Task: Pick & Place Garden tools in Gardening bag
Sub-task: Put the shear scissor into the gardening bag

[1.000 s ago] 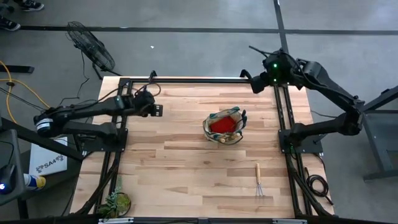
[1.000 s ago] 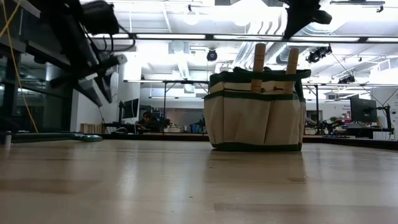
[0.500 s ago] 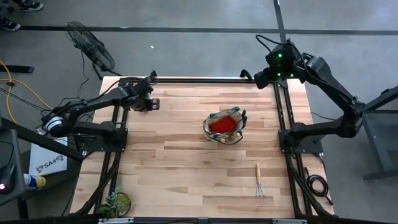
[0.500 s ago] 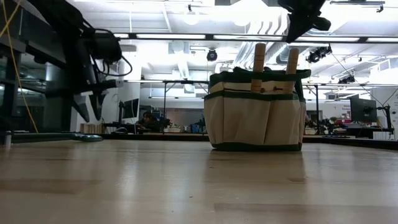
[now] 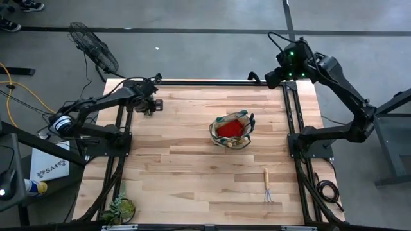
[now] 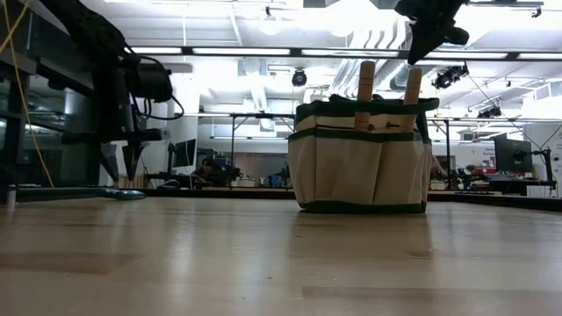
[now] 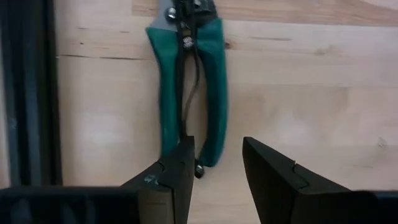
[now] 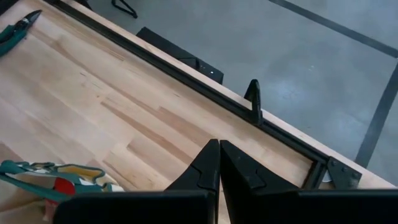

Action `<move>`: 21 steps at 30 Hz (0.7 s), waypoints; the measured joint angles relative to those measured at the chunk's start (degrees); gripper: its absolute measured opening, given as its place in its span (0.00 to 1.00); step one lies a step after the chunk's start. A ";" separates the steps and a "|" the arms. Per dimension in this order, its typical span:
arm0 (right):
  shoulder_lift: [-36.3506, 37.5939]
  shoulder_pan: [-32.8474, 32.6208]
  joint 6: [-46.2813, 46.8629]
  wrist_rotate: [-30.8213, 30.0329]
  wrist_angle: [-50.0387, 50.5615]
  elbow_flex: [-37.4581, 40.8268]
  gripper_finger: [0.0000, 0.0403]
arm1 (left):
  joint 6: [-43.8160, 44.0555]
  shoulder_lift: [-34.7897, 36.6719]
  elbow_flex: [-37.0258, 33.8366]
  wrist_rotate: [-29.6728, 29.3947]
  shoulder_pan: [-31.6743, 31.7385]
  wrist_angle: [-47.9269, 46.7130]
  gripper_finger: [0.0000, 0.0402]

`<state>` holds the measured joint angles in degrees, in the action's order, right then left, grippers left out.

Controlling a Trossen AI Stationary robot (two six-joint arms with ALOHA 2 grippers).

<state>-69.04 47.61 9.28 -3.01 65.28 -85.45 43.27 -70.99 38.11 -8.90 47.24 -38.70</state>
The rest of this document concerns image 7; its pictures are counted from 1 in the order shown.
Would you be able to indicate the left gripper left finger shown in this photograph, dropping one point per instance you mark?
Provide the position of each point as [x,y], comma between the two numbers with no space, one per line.
[168,186]

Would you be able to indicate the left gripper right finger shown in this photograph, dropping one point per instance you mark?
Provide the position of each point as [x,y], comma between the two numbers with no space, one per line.
[270,180]

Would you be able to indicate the green pruning shears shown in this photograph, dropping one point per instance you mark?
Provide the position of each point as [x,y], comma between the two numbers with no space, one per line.
[214,93]

